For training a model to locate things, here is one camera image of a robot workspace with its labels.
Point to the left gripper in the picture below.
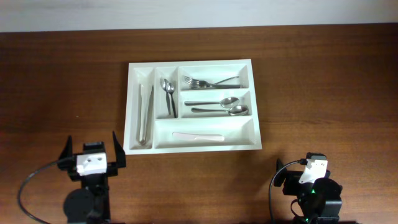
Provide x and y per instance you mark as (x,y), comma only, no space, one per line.
(67,162)

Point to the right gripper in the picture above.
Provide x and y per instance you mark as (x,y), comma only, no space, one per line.
(291,180)

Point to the metal tweezers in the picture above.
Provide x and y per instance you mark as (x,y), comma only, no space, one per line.
(146,101)

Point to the large spoon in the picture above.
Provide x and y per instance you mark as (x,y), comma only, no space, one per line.
(239,110)
(228,102)

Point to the small teaspoon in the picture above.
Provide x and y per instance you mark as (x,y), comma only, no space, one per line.
(164,83)
(170,90)

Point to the fork black handle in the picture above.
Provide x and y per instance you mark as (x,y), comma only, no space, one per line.
(225,80)

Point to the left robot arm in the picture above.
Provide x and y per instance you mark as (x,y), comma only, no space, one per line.
(90,203)

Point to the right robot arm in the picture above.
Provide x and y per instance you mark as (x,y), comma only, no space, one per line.
(321,206)

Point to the white cutlery tray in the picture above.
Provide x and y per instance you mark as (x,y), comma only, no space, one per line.
(240,132)

